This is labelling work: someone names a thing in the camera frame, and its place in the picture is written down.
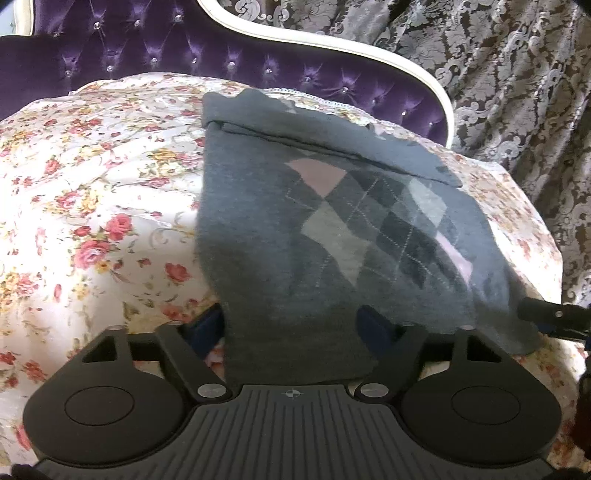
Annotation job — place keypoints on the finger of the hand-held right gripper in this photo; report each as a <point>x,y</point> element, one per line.
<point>554,316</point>

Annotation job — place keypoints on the grey argyle sweater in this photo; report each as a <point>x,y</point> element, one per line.
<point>277,230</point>

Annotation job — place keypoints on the floral blanket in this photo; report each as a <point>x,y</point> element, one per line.
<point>92,184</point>

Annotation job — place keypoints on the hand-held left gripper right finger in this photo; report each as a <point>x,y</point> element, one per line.
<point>375,325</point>

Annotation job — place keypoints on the purple tufted headboard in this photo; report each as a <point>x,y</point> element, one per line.
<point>138,55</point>

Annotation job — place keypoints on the dark damask curtain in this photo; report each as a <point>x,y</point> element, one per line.
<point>508,92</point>

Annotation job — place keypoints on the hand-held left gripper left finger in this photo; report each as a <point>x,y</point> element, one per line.
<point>208,330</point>

